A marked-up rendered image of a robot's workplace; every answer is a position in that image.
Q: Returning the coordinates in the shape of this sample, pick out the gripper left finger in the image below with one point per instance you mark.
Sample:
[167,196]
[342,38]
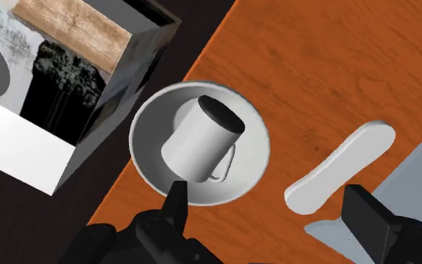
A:
[176,204]

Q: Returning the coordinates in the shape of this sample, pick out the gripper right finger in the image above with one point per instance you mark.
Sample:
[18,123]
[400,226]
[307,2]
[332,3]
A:
[375,223]

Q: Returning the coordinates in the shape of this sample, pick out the white flat oblong object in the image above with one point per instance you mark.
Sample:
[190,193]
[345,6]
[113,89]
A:
[342,166]

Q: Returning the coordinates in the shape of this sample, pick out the white mug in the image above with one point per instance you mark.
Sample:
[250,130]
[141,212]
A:
[203,142]

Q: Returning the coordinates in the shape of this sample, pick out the white saucer plate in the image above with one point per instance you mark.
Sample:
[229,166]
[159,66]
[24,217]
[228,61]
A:
[247,161]

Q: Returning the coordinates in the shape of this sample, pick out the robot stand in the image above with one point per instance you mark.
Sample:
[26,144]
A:
[64,91]

